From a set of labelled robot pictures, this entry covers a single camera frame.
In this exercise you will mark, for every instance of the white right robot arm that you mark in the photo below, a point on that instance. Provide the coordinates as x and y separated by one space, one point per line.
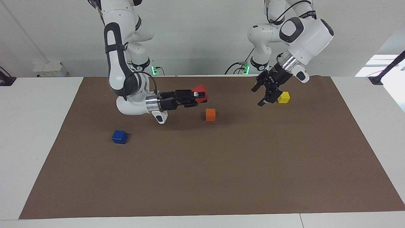
115 63

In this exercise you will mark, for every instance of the orange wooden block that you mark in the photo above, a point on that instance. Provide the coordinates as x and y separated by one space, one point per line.
210 115

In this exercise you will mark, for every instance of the white wall socket box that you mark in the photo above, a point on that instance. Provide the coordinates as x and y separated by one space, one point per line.
50 69

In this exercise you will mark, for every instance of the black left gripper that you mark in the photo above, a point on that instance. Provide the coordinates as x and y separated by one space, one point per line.
274 76

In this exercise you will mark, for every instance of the black slanted stand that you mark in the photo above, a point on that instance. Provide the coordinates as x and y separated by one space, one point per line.
387 68

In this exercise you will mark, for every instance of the red wooden block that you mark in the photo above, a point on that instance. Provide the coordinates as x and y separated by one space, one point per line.
200 89

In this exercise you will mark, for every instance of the green lit base connector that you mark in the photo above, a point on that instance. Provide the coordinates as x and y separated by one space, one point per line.
154 70
246 68

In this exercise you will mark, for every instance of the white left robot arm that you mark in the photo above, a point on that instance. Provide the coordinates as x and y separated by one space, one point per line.
310 34

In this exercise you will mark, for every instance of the brown table mat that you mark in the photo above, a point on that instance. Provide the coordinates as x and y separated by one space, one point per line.
202 174

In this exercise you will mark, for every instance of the yellow wooden block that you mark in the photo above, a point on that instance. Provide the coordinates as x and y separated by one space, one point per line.
283 98

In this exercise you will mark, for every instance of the blue wooden block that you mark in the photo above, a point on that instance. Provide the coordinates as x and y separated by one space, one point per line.
119 137

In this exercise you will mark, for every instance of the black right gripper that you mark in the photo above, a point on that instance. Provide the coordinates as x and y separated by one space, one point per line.
175 99

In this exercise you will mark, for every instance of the black clamp mount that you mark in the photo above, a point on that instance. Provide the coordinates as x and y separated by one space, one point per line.
7 80

